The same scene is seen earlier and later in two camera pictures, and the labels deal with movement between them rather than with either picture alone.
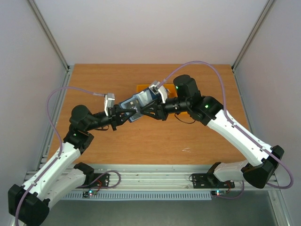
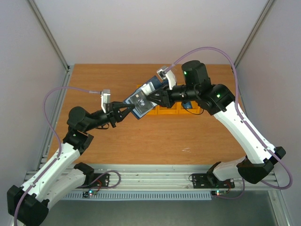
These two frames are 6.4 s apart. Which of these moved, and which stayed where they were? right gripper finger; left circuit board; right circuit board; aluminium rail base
Moved: right gripper finger
Stayed: left circuit board; right circuit board; aluminium rail base
